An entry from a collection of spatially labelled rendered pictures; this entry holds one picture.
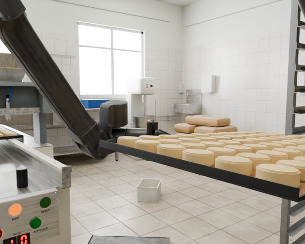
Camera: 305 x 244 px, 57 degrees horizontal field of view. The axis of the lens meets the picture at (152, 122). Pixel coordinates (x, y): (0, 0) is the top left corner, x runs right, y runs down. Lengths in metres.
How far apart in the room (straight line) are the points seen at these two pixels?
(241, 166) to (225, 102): 5.15
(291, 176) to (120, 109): 0.46
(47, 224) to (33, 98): 0.90
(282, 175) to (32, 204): 0.69
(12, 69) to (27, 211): 0.91
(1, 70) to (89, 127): 1.02
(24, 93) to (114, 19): 4.11
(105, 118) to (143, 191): 2.33
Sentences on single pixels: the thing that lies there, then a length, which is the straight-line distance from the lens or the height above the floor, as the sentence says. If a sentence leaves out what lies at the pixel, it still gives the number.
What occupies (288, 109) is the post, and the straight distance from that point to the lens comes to 1.35.
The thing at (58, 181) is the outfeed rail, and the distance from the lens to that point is 0.92.
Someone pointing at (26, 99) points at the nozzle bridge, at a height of 1.09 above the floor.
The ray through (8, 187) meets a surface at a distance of 0.98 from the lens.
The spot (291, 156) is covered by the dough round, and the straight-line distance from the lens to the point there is 0.54.
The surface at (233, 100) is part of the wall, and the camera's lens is 5.42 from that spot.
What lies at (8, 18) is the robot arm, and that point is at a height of 1.24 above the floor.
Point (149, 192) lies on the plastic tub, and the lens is 2.99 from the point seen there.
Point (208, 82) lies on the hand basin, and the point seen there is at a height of 1.34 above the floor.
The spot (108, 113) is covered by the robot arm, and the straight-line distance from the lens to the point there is 0.70.
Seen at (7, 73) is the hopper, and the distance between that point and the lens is 1.63.
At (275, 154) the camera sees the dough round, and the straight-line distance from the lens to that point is 0.50.
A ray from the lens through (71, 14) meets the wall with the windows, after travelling 5.26.
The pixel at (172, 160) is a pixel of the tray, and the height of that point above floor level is 1.02.
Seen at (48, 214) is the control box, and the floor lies 0.77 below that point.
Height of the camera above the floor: 1.13
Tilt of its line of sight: 6 degrees down
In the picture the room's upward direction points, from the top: straight up
